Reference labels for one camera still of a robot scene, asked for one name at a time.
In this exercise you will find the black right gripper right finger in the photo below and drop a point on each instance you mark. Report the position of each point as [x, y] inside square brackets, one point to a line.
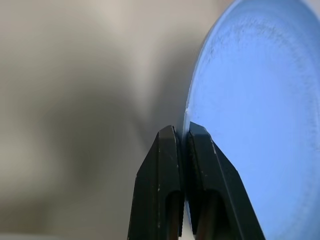
[217, 190]

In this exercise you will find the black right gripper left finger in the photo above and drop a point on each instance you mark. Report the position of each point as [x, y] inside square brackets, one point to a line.
[157, 185]

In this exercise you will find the light blue round plate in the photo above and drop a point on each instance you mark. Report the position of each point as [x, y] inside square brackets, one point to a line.
[250, 100]

